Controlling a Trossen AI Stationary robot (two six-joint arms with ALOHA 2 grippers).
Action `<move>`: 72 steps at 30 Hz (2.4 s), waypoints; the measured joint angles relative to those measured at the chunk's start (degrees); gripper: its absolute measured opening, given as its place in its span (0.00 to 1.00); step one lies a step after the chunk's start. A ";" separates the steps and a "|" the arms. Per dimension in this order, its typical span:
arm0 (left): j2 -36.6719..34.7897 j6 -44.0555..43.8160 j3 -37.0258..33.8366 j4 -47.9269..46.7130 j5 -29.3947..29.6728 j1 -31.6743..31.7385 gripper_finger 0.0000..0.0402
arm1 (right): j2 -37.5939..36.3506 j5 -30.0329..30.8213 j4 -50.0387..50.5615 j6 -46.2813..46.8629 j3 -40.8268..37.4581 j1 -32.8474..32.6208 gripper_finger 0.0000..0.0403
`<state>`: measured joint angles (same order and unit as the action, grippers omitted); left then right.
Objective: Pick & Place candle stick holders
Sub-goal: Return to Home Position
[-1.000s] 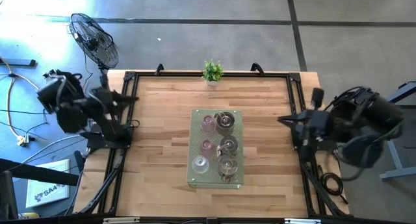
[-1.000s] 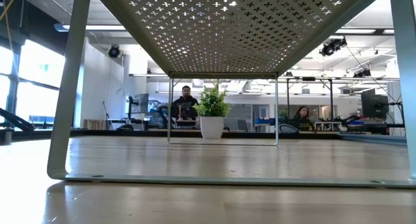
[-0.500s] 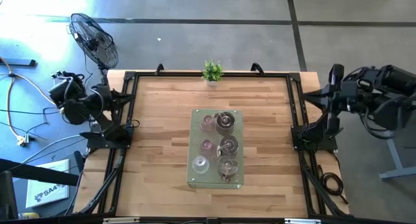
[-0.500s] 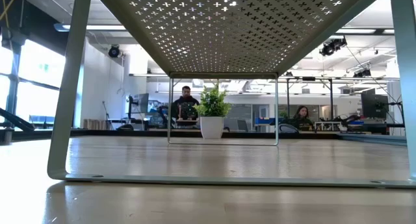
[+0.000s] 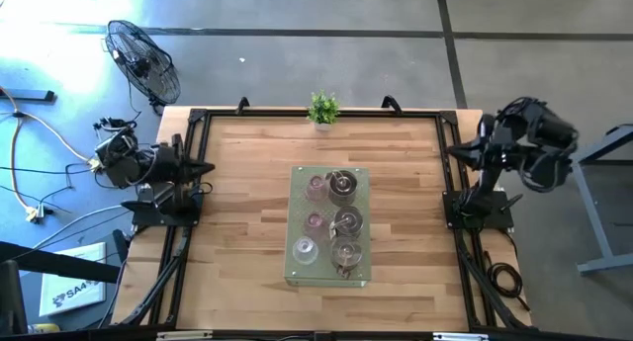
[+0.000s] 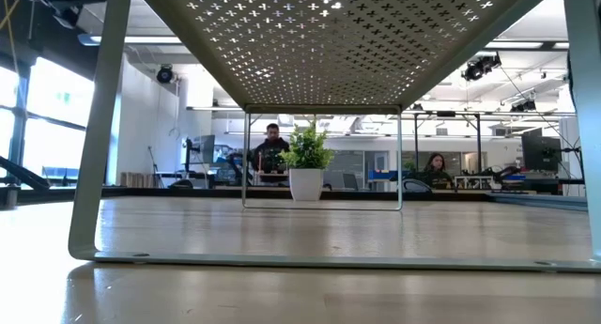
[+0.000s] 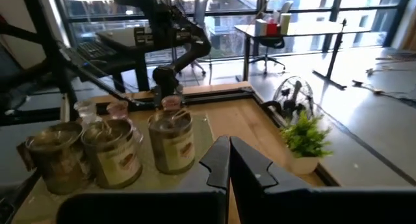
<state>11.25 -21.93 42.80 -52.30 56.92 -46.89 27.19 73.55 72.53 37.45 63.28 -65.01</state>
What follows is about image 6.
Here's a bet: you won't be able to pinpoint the green plant in white pot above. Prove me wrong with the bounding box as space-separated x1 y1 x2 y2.
279 121 335 202

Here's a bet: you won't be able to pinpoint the person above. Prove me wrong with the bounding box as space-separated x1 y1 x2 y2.
417 152 455 191
251 123 291 184

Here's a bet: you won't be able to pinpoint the black computer monitor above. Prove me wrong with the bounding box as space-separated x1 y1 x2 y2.
185 134 217 165
520 128 563 173

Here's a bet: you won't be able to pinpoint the green perforated metal shelf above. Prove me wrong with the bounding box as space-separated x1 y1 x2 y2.
68 0 601 273

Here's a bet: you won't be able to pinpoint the black office chair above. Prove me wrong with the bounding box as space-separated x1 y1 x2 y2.
401 177 433 194

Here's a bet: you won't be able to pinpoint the black ceiling spotlight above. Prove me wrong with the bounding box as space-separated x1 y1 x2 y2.
155 64 176 85

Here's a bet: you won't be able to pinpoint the stack of wooden blocks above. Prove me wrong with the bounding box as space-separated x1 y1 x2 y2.
119 171 156 189

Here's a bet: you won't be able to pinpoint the ceiling light strip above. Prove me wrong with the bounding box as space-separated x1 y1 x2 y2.
77 32 184 47

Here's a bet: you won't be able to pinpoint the black ceiling track lights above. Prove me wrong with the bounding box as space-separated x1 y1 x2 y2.
460 52 502 83

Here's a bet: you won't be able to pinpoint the black metal stand frame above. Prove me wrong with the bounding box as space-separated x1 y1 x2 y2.
410 110 484 175

